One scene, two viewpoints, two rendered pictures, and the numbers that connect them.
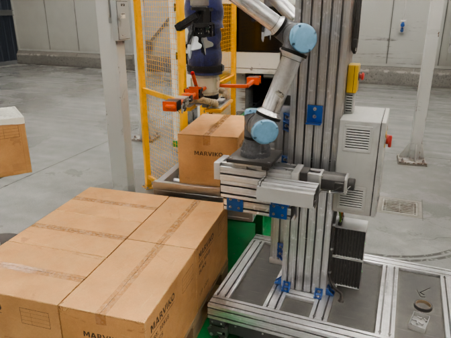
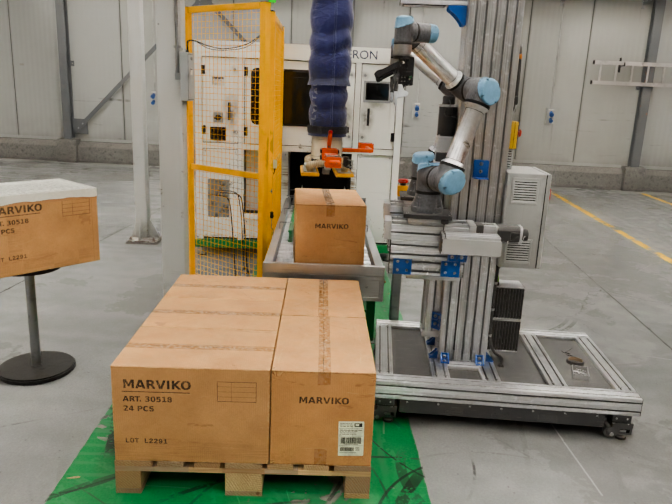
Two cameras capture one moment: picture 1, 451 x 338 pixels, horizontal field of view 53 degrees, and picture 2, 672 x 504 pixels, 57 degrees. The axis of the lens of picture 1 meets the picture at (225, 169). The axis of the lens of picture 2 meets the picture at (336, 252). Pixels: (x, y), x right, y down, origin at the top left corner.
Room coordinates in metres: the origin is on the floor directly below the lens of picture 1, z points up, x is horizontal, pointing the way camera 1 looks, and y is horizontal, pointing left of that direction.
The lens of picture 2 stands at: (-0.53, 1.16, 1.56)
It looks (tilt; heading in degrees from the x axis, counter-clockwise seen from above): 14 degrees down; 342
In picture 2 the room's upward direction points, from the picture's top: 3 degrees clockwise
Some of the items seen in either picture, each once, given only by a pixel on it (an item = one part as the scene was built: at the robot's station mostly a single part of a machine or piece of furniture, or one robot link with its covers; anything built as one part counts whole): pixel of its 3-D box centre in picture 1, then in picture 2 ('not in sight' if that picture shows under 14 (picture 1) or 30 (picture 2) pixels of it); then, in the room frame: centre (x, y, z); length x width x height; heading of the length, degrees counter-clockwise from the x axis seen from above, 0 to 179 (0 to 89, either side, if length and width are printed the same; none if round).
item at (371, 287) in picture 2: (202, 204); (323, 286); (2.73, 0.15, 0.47); 0.70 x 0.03 x 0.15; 74
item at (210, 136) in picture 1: (218, 151); (326, 228); (3.04, 0.05, 0.75); 0.60 x 0.40 x 0.40; 167
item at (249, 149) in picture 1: (256, 144); (427, 200); (2.09, -0.15, 1.09); 0.15 x 0.15 x 0.10
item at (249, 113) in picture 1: (256, 121); (430, 176); (2.09, -0.15, 1.20); 0.13 x 0.12 x 0.14; 8
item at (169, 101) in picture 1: (172, 104); (332, 161); (2.27, 0.27, 1.25); 0.08 x 0.07 x 0.05; 167
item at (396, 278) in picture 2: not in sight; (397, 259); (3.14, -0.49, 0.50); 0.07 x 0.07 x 1.00; 74
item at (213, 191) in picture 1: (202, 190); (323, 269); (2.73, 0.15, 0.58); 0.70 x 0.03 x 0.06; 74
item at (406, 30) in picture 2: not in sight; (404, 30); (1.92, 0.10, 1.82); 0.09 x 0.08 x 0.11; 98
